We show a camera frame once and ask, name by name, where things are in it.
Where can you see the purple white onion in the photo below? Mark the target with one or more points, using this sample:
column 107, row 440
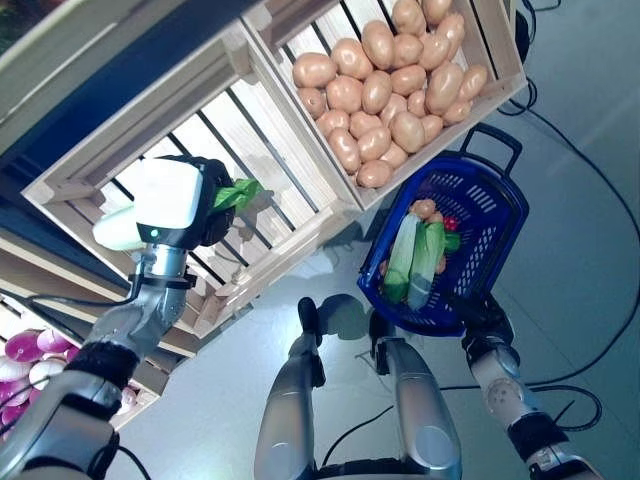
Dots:
column 22, row 347
column 72, row 352
column 52, row 340
column 15, row 392
column 12, row 370
column 45, row 372

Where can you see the green bell pepper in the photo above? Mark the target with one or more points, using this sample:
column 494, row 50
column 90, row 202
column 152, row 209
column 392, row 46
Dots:
column 452, row 242

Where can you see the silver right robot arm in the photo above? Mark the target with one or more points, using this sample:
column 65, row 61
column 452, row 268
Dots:
column 500, row 395

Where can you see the napa cabbage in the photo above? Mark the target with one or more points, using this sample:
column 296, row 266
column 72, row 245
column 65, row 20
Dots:
column 427, row 260
column 400, row 250
column 115, row 230

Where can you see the blue plastic shopping basket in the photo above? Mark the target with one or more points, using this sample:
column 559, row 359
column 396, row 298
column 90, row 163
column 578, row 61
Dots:
column 500, row 210

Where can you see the black round stand base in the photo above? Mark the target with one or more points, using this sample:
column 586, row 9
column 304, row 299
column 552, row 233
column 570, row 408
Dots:
column 522, row 35

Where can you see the wooden display stand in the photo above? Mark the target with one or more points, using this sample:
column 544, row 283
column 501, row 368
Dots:
column 40, row 255

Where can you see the red bell pepper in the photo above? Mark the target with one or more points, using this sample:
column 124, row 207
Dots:
column 451, row 224

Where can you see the black robot foot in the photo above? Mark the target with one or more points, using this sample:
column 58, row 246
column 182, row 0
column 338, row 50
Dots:
column 380, row 327
column 307, row 320

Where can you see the wooden potato crate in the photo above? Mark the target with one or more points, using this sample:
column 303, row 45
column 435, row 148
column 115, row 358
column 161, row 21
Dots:
column 450, row 136

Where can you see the wooden onion crate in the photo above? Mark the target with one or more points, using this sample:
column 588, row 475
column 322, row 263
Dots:
column 150, row 380

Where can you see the black left robot foot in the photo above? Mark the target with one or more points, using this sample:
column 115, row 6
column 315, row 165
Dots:
column 307, row 320

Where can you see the black right robot foot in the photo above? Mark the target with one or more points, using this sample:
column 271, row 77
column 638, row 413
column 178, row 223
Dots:
column 380, row 327

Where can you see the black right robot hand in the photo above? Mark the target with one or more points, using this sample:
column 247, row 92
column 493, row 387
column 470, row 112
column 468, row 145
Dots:
column 487, row 317

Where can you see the black robot pelvis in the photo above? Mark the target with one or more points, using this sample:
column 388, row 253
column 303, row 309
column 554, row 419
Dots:
column 360, row 472

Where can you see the brown plastic potato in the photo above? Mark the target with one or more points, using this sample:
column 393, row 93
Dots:
column 374, row 143
column 332, row 121
column 450, row 30
column 436, row 217
column 392, row 107
column 407, row 131
column 406, row 50
column 314, row 70
column 416, row 102
column 407, row 15
column 472, row 82
column 444, row 87
column 437, row 7
column 440, row 262
column 384, row 267
column 378, row 44
column 393, row 155
column 375, row 173
column 344, row 94
column 407, row 79
column 376, row 91
column 422, row 207
column 457, row 111
column 312, row 102
column 364, row 124
column 431, row 127
column 434, row 50
column 351, row 57
column 344, row 149

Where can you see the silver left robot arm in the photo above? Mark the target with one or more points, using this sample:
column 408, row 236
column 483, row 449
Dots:
column 60, row 410

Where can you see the wooden slatted cabbage crate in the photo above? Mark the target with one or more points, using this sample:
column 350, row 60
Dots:
column 260, row 150

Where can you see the silver right robot leg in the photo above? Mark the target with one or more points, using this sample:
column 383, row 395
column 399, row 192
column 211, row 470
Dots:
column 420, row 400

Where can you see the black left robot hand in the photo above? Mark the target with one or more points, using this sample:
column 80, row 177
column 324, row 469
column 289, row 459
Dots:
column 170, row 200

